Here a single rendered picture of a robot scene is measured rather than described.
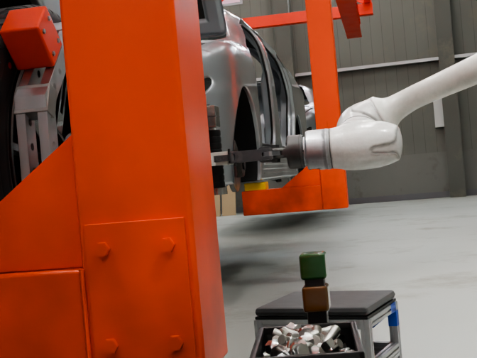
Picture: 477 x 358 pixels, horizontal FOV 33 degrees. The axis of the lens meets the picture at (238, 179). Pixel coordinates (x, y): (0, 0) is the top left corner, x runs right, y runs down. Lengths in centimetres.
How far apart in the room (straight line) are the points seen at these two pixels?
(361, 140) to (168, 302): 79
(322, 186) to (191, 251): 420
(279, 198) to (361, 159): 355
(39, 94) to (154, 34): 44
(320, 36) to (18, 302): 432
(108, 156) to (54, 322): 24
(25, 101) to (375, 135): 73
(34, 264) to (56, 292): 5
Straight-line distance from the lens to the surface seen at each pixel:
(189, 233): 109
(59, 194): 116
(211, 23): 518
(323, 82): 529
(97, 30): 113
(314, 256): 125
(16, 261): 119
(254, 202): 532
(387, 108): 191
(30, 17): 154
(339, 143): 177
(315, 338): 108
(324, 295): 126
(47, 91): 151
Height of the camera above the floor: 79
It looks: level
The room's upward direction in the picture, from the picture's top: 5 degrees counter-clockwise
